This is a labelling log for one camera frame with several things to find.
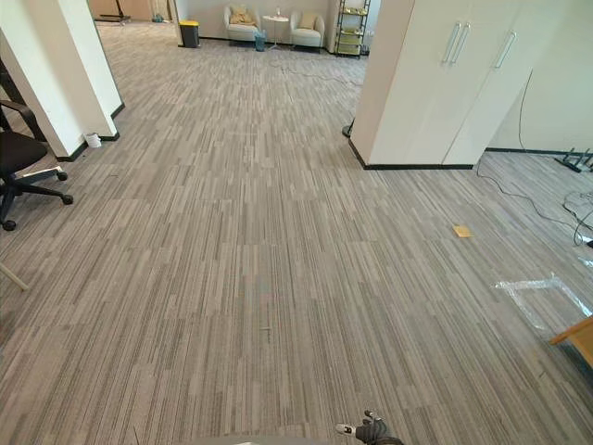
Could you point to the beige cushion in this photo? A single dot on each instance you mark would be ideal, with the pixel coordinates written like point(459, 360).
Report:
point(308, 21)

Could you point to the round white side table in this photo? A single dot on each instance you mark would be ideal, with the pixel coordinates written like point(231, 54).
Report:
point(276, 19)

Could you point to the black office chair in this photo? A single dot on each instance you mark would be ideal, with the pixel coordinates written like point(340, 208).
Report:
point(18, 153)

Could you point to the blue basket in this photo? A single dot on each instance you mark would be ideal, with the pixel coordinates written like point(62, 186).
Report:
point(260, 41)

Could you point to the yellow cushion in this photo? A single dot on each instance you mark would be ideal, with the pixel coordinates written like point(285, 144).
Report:
point(242, 15)

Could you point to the wooden furniture corner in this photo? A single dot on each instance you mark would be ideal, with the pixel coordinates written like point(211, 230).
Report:
point(576, 334)

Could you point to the black metal shelf rack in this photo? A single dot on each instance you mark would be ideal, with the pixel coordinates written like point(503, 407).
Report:
point(349, 41)

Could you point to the wooden stick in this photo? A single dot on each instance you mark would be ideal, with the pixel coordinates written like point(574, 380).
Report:
point(16, 280)

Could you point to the cream armchair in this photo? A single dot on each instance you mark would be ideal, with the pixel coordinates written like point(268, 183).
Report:
point(241, 32)
point(306, 37)

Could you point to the black floor stand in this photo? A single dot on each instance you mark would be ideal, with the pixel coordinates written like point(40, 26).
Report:
point(572, 162)

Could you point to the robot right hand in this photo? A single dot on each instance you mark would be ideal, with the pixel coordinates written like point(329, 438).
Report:
point(375, 433)

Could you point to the black bin yellow lid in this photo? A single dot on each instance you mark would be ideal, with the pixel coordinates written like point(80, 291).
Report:
point(189, 34)

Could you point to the yellow paper piece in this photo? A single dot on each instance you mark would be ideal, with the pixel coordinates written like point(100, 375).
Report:
point(463, 231)

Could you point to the clear plastic wrap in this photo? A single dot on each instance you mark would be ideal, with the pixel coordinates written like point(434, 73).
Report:
point(556, 289)

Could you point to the white cabinet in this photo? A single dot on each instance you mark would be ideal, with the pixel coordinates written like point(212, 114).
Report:
point(417, 102)

